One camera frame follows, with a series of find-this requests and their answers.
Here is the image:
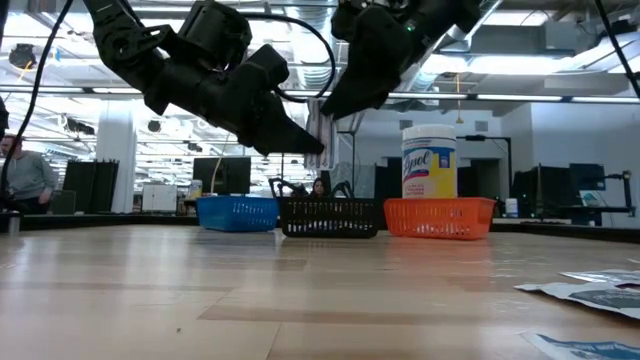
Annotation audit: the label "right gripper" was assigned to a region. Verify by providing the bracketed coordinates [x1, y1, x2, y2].
[319, 0, 441, 121]

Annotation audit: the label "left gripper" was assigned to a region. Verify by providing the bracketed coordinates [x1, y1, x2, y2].
[144, 44, 326, 157]

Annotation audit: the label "blue striped fabric bandage wrapper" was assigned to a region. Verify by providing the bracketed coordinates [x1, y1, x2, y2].
[304, 97, 340, 172]
[520, 332, 640, 360]

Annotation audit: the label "black plastic basket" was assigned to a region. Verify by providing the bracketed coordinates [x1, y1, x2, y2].
[277, 196, 381, 239]

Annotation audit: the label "blue plastic basket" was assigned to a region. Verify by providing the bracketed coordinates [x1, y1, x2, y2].
[195, 195, 280, 233]

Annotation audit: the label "orange plastic basket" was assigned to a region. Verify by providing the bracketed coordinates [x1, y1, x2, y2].
[383, 196, 497, 242]

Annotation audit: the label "Lysol wipes canister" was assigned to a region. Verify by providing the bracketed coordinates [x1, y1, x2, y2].
[401, 123, 458, 200]

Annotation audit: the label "white cabinet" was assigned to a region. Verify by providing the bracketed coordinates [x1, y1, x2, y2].
[141, 183, 178, 213]

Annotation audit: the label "white pillar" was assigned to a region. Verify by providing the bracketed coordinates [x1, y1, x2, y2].
[95, 112, 138, 214]

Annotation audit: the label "black partition panels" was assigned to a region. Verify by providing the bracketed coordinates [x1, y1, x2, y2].
[62, 159, 120, 214]

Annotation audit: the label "grey box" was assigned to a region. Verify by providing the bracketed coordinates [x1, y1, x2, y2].
[49, 189, 77, 216]

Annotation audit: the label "dark desk monitors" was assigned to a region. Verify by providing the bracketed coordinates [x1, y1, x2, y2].
[512, 162, 607, 207]

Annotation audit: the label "black round ceiling fixture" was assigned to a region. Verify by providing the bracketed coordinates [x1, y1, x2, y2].
[8, 42, 37, 70]

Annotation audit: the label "white packet black print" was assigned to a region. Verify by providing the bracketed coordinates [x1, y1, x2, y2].
[513, 281, 640, 321]

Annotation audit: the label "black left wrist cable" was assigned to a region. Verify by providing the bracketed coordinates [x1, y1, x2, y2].
[239, 12, 338, 105]

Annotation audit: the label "silver ventilation duct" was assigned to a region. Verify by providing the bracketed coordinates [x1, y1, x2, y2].
[294, 4, 341, 91]

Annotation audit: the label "black background rig frame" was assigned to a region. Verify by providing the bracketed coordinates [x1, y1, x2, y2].
[280, 128, 357, 199]

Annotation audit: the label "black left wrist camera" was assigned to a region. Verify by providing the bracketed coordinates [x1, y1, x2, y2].
[175, 0, 254, 71]

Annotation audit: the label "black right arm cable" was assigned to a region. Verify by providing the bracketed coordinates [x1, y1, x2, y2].
[593, 0, 640, 100]

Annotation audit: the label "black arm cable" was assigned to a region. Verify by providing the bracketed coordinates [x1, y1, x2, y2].
[0, 0, 75, 201]
[593, 0, 640, 100]

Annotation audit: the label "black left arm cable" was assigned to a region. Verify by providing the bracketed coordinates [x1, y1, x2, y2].
[0, 0, 75, 201]

